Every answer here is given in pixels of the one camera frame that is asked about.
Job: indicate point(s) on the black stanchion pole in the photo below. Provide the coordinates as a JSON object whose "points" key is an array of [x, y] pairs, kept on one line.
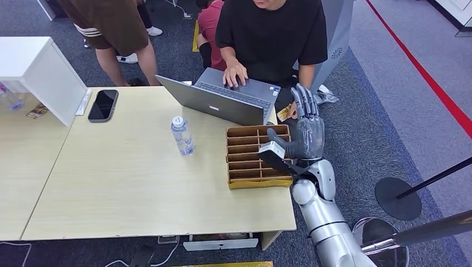
{"points": [[435, 178]]}

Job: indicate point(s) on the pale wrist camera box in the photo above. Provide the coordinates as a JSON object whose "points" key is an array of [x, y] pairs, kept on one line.
{"points": [[272, 151]]}

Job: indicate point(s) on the white stand base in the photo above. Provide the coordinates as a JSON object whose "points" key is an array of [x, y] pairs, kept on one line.
{"points": [[184, 14]]}

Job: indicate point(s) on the person's right forearm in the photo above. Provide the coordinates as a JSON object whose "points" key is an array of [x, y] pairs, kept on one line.
{"points": [[229, 57]]}

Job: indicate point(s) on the black smartphone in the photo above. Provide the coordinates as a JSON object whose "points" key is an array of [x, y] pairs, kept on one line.
{"points": [[103, 105]]}

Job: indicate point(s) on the clear water bottle white cap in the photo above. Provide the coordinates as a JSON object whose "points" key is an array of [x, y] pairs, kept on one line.
{"points": [[183, 138]]}

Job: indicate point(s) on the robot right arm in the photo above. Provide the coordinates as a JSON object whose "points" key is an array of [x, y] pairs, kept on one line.
{"points": [[324, 217]]}

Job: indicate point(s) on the grey white standing panel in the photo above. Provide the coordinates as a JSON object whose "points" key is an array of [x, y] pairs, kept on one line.
{"points": [[337, 29]]}

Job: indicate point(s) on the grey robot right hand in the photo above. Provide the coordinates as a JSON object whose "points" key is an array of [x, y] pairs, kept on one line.
{"points": [[309, 136]]}

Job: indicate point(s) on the grey laptop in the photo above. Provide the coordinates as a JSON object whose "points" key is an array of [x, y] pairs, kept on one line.
{"points": [[206, 99]]}

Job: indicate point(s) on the person's right hand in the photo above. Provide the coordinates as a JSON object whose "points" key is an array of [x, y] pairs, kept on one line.
{"points": [[234, 73]]}

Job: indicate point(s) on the white furniture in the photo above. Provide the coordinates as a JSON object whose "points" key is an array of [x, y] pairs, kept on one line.
{"points": [[453, 13]]}

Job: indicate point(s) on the person's left hand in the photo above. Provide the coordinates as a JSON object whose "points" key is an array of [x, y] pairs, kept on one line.
{"points": [[292, 115]]}

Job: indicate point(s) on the wooden compartment organizer box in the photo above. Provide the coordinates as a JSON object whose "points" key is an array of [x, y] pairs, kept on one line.
{"points": [[245, 154]]}

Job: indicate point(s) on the patterned card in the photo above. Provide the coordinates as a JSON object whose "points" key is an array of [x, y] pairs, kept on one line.
{"points": [[37, 111]]}

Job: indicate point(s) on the wooden table leg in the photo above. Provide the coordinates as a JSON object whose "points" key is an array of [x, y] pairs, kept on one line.
{"points": [[270, 239]]}

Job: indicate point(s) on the crumpled plastic bag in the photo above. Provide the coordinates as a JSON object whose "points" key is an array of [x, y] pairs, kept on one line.
{"points": [[326, 95]]}

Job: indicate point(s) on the chrome round stanchion base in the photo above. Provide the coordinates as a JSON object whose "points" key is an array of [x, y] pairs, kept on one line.
{"points": [[372, 232]]}

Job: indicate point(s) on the black round stanchion base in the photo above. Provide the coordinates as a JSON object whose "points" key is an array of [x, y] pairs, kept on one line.
{"points": [[394, 202]]}

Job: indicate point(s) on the person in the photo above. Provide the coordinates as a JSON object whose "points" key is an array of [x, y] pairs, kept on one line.
{"points": [[212, 22], [273, 37], [110, 22], [155, 31]]}

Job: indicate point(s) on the white under-desk tray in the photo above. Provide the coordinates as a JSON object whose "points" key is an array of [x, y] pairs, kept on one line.
{"points": [[221, 244]]}

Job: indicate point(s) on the yellow strip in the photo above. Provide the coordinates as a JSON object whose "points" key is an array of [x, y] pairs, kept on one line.
{"points": [[195, 37]]}

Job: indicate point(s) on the person's left forearm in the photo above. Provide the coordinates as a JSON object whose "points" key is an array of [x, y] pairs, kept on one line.
{"points": [[306, 77]]}

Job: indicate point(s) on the clear plastic bottle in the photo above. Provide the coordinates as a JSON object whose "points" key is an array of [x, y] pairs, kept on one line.
{"points": [[13, 99]]}

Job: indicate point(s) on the white cabinet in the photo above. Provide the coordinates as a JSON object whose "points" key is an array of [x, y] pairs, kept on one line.
{"points": [[33, 62]]}

